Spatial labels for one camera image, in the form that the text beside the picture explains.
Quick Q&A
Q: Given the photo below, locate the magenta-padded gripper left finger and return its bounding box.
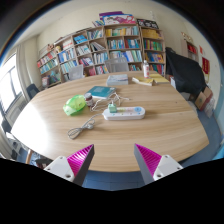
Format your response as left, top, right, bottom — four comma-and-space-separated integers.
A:
44, 143, 96, 187

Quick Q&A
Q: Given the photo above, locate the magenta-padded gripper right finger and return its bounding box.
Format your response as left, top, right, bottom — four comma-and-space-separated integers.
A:
134, 143, 184, 186

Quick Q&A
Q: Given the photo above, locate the small green charger block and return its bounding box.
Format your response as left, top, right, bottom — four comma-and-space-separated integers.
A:
107, 102, 118, 114

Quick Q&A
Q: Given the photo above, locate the green plastic bag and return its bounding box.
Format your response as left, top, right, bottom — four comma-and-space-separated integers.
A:
62, 94, 87, 117

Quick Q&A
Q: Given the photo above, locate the white power strip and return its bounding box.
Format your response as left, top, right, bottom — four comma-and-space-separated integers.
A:
101, 106, 146, 121

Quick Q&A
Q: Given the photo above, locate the cardboard box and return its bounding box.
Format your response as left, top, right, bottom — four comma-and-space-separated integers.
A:
194, 85, 214, 112

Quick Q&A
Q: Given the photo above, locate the dark blue chair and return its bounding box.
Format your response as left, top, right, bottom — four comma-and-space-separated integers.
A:
25, 83, 41, 100

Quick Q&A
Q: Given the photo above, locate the teal book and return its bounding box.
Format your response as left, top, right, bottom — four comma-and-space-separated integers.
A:
85, 85, 117, 100

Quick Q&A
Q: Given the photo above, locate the flat yellow book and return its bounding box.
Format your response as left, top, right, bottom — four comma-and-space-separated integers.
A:
148, 73, 170, 85

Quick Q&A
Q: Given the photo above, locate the cream and yellow book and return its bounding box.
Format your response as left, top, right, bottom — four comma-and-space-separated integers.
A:
131, 76, 154, 87

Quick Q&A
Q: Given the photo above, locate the black cloth cover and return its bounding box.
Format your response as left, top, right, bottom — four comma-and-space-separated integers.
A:
165, 46, 207, 101

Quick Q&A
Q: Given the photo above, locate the clear bottle with red label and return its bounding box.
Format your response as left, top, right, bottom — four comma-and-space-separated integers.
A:
142, 60, 151, 79

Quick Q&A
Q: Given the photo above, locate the grey book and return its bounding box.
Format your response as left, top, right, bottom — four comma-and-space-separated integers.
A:
106, 73, 129, 86

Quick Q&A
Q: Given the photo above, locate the grey mesh chair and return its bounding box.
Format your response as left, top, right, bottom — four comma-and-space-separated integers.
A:
105, 57, 130, 74

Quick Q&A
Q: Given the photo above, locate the wooden bookshelf unit with books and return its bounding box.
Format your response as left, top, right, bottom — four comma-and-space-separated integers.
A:
36, 11, 167, 89

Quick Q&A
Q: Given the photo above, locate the grey power strip cord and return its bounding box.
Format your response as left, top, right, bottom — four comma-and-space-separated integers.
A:
67, 113, 104, 140

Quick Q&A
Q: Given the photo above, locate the red wall poster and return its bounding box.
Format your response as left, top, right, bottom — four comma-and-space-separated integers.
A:
201, 56, 211, 84

